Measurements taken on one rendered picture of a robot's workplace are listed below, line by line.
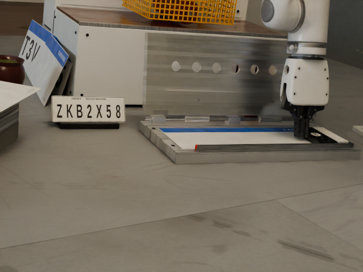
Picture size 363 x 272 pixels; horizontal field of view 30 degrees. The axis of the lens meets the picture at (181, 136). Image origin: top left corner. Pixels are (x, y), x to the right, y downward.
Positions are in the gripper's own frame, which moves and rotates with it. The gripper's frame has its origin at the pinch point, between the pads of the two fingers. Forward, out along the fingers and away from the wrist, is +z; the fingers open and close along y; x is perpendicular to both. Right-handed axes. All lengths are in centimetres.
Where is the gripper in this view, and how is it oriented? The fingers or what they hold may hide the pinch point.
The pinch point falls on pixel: (301, 128)
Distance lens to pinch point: 150.3
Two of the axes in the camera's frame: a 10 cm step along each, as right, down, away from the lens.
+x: -4.2, -1.3, 9.0
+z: -0.5, 9.9, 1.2
